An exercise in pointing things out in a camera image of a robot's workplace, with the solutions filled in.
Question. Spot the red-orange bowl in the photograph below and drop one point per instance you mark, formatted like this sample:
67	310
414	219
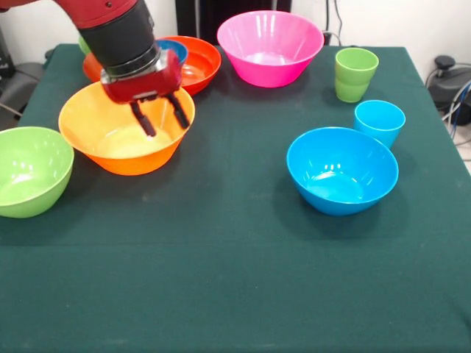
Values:
202	66

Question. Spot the light blue cup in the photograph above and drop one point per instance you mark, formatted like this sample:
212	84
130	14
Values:
380	123

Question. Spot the black stand base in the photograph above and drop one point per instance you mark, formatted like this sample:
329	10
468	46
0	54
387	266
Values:
449	81

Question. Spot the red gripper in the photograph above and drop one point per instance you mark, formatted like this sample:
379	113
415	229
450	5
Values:
147	84

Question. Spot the large pink bowl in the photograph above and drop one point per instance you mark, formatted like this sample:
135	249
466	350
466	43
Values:
270	48

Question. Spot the red-orange cup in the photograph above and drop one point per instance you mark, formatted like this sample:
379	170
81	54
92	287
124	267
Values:
91	69

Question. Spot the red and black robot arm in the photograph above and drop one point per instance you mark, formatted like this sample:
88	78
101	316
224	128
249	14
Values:
117	33

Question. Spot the large orange bowl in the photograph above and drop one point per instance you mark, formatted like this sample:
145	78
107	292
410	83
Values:
110	147

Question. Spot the small green bowl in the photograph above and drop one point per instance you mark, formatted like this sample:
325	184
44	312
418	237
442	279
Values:
84	45

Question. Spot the small dark blue bowl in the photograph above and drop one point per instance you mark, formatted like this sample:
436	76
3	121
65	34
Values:
176	49

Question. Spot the green cup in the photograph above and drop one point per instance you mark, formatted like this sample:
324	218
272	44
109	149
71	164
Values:
355	84

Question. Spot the light blue bowl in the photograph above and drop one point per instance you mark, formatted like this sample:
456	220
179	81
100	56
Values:
342	173

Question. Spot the dark green tablecloth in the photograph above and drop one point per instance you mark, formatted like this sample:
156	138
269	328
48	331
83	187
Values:
235	287

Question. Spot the black power plug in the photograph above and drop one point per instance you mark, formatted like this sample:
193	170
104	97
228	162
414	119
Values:
327	38

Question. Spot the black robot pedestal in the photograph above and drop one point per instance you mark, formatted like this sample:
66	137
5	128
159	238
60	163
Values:
198	18

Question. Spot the large green bowl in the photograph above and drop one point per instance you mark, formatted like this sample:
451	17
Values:
33	173

